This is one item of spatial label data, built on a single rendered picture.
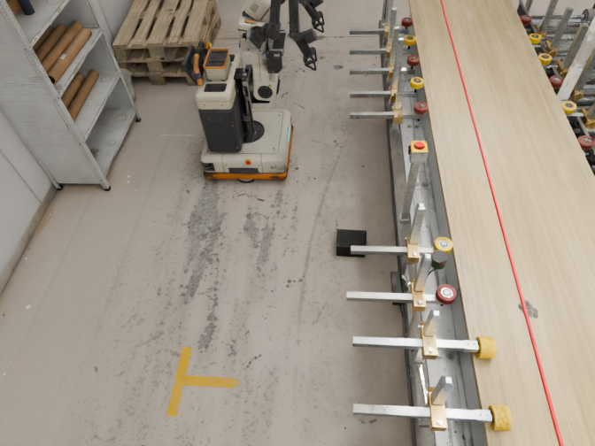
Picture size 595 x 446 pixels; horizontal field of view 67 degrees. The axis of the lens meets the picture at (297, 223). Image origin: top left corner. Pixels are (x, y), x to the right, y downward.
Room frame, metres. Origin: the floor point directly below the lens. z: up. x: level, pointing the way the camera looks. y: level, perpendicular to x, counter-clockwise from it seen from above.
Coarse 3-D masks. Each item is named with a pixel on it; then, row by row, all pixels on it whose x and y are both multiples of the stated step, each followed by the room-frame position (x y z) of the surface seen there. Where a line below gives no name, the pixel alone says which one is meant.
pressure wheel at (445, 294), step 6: (438, 288) 0.91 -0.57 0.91; (444, 288) 0.91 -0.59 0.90; (450, 288) 0.90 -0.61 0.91; (438, 294) 0.88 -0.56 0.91; (444, 294) 0.88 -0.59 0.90; (450, 294) 0.88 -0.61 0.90; (456, 294) 0.88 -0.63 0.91; (438, 300) 0.87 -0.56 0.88; (444, 300) 0.85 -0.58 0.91; (450, 300) 0.85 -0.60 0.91
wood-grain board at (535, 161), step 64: (448, 0) 3.36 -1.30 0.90; (448, 64) 2.53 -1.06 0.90; (512, 64) 2.46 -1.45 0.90; (448, 128) 1.91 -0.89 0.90; (512, 128) 1.86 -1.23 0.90; (448, 192) 1.44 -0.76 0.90; (512, 192) 1.40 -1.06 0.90; (576, 192) 1.37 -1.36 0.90; (512, 256) 1.04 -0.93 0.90; (576, 256) 1.01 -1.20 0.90; (512, 320) 0.74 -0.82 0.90; (576, 320) 0.72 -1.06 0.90; (512, 384) 0.50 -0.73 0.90; (576, 384) 0.48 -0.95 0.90
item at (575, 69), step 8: (592, 24) 2.13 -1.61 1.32; (592, 32) 2.10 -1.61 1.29; (584, 40) 2.13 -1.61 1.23; (592, 40) 2.10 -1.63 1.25; (584, 48) 2.11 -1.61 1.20; (592, 48) 2.10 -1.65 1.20; (576, 56) 2.14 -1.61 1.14; (584, 56) 2.10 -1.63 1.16; (576, 64) 2.11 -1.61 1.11; (584, 64) 2.10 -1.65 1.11; (568, 72) 2.14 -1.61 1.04; (576, 72) 2.10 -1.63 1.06; (568, 80) 2.11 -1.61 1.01; (576, 80) 2.10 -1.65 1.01; (560, 88) 2.14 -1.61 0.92; (568, 88) 2.10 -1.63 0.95; (560, 96) 2.11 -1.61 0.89; (568, 96) 2.10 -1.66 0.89; (560, 104) 2.10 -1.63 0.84
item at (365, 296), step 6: (348, 294) 0.94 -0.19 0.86; (354, 294) 0.94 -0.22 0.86; (360, 294) 0.94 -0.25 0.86; (366, 294) 0.94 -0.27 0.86; (372, 294) 0.93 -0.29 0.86; (378, 294) 0.93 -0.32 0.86; (384, 294) 0.93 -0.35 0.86; (390, 294) 0.93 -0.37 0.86; (396, 294) 0.92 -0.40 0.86; (402, 294) 0.92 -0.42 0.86; (408, 294) 0.92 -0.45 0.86; (426, 294) 0.91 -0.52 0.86; (348, 300) 0.93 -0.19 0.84; (354, 300) 0.92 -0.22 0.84; (360, 300) 0.92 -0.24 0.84; (366, 300) 0.92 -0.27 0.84; (372, 300) 0.91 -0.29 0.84; (378, 300) 0.91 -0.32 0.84; (384, 300) 0.91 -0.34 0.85; (390, 300) 0.90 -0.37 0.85; (396, 300) 0.90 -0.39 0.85; (402, 300) 0.90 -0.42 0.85; (408, 300) 0.89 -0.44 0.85; (426, 300) 0.88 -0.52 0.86; (432, 300) 0.88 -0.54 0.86
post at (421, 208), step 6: (420, 204) 1.19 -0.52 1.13; (420, 210) 1.17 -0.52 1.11; (414, 216) 1.19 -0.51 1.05; (420, 216) 1.17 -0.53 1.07; (414, 222) 1.17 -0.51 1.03; (420, 222) 1.17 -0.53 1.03; (414, 228) 1.17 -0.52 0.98; (420, 228) 1.17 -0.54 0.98; (414, 234) 1.17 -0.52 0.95; (414, 240) 1.17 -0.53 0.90
